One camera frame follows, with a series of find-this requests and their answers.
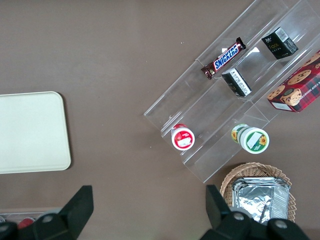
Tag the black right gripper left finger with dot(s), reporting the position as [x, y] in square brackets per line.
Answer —
[72, 215]

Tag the clear acrylic stepped display stand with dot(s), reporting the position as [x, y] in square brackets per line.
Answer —
[200, 105]

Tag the small black carton box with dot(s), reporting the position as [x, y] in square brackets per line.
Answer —
[236, 82]
[280, 43]

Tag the green sunflower lidded cup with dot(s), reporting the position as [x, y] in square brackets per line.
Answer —
[253, 140]

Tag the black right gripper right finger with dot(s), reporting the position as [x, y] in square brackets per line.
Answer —
[225, 225]

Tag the aluminium foil container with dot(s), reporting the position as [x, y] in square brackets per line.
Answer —
[235, 190]
[257, 200]

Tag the clear acrylic bottle rack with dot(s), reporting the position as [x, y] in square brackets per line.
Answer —
[15, 214]

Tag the Snickers chocolate bar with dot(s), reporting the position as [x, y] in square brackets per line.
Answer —
[225, 58]

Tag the red lidded yogurt cup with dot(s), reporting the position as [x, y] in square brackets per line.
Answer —
[183, 138]

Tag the cream rectangular serving tray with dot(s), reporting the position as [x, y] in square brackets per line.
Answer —
[32, 132]

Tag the red plaid cookie box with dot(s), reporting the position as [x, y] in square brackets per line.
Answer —
[300, 85]

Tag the light wicker basket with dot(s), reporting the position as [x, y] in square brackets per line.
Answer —
[250, 168]

